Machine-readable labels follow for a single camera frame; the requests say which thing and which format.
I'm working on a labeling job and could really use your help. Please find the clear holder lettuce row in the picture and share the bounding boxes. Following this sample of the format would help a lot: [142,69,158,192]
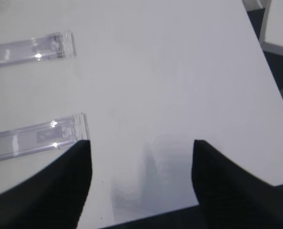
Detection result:
[0,113,90,161]

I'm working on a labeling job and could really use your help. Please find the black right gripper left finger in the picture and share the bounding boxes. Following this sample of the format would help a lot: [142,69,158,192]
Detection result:
[0,140,93,229]

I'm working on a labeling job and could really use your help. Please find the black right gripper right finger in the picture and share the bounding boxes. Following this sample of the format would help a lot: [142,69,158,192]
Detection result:
[191,140,283,229]

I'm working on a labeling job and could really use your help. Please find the clear holder patty row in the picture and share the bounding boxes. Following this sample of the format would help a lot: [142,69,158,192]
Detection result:
[0,31,76,67]

